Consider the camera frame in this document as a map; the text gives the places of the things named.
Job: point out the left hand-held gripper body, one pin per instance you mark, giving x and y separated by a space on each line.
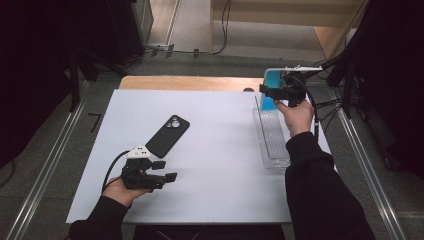
138 175

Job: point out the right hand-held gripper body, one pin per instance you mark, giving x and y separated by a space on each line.
293 90

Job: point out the pastel gradient phone case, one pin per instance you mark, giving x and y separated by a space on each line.
273 78

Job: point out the clear plastic slotted rack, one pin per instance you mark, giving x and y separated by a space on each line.
271 136

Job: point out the person's left hand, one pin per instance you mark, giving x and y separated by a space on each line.
120 193

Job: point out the person's right hand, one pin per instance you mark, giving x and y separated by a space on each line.
298 116

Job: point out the black phone case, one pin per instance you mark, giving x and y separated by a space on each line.
166 136

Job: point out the black metal stand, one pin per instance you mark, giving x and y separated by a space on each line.
75 86
346 83

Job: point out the light wooden shelf unit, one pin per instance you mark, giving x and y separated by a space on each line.
273 13

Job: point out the black curtain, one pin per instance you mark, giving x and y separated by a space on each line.
393 83
30 66

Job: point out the black cabinet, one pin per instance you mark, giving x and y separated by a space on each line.
131 26

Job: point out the metal floor rail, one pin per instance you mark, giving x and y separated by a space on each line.
46 170
366 160

